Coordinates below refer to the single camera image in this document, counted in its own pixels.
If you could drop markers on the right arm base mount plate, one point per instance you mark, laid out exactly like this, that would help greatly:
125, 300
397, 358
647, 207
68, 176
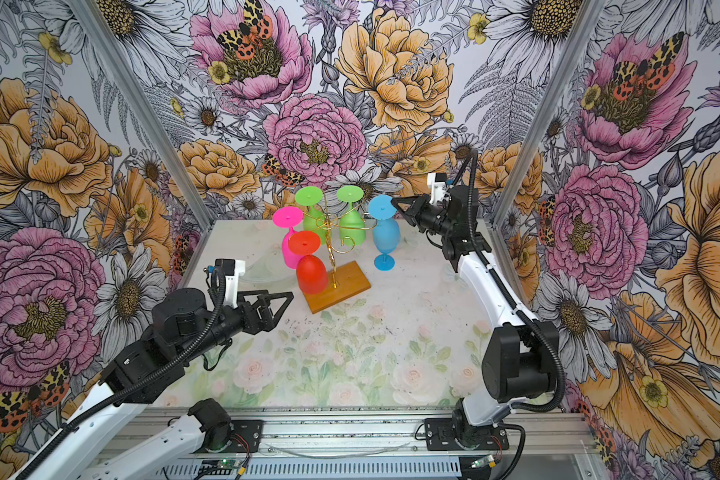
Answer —
443, 434

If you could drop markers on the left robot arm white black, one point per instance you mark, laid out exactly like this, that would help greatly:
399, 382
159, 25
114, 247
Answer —
183, 329

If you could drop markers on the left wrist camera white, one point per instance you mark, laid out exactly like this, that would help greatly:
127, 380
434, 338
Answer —
229, 272

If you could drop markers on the aluminium frame post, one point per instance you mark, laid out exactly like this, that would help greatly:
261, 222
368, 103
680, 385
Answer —
575, 48
114, 58

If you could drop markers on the right aluminium frame post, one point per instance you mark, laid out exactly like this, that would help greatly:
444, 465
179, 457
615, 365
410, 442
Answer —
575, 48

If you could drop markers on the gold wire rack wooden base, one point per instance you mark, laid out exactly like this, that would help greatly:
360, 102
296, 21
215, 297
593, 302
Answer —
344, 281

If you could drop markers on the left aluminium frame post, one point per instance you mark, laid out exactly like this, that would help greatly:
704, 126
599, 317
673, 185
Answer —
114, 58

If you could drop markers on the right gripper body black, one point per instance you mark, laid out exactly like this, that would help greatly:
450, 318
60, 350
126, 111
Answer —
438, 219

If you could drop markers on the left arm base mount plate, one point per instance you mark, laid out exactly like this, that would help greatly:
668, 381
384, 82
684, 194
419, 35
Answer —
236, 436

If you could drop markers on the left green wine glass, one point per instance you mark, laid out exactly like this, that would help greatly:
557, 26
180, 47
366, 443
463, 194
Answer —
314, 218

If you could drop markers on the aluminium front rail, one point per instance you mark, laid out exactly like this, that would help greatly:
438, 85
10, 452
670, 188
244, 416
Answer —
359, 443

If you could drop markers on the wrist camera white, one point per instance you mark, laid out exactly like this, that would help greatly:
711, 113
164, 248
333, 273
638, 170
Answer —
229, 272
438, 185

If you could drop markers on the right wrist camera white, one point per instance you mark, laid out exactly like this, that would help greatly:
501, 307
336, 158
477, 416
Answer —
438, 185

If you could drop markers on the blue wine glass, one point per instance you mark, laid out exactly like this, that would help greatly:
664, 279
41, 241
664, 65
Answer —
386, 232
384, 261

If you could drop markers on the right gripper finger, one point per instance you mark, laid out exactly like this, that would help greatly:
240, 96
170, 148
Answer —
416, 218
410, 203

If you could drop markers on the green wine glass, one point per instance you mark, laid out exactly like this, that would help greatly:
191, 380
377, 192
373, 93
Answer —
351, 223
314, 218

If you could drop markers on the right green wine glass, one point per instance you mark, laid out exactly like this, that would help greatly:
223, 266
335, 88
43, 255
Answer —
351, 223

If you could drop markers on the pink wine glass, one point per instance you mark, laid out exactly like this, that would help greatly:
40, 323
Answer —
288, 218

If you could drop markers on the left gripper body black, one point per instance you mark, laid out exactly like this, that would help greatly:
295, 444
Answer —
232, 321

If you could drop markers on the red wine glass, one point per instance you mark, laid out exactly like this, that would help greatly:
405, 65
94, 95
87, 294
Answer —
311, 272

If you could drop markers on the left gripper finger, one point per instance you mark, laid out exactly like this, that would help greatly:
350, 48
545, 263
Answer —
264, 297
268, 319

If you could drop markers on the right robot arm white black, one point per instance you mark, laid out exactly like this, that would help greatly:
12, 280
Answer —
521, 367

